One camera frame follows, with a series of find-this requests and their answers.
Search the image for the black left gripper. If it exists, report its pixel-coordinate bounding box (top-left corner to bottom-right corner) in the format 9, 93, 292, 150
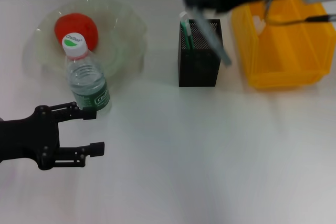
0, 101, 106, 171

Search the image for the green utility knife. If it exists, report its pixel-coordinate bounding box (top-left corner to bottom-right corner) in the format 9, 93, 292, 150
179, 11, 195, 51

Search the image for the grey pen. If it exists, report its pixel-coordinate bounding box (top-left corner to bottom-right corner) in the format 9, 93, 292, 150
193, 5, 233, 68

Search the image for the clear green-label water bottle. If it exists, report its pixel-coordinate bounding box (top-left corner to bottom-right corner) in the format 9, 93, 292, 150
62, 33, 112, 112

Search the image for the white paper ball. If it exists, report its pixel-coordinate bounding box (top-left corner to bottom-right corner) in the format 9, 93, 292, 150
253, 15, 267, 36

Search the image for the orange fruit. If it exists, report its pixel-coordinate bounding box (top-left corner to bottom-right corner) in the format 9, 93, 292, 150
54, 12, 100, 51

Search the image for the black mesh pen holder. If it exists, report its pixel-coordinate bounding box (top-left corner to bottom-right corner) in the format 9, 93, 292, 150
178, 18, 222, 88

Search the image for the clear green glass fruit plate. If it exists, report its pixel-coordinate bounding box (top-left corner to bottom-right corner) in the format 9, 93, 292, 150
22, 0, 149, 80

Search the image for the yellow plastic bin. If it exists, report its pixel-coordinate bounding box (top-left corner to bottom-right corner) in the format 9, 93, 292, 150
230, 0, 332, 90

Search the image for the grey right wrist cable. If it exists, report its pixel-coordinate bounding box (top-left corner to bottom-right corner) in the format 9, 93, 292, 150
261, 0, 336, 27

